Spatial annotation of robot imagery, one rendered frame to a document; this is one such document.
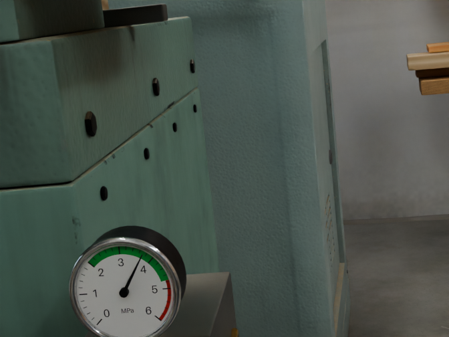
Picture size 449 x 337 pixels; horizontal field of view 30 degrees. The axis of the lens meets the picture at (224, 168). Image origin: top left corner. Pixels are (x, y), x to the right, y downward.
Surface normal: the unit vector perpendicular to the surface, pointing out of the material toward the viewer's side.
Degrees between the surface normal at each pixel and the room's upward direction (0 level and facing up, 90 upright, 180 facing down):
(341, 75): 90
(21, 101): 90
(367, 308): 0
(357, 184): 90
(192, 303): 0
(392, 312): 0
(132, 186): 90
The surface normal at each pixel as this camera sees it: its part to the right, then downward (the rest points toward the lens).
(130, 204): 0.99, -0.08
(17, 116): -0.11, 0.20
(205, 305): -0.11, -0.98
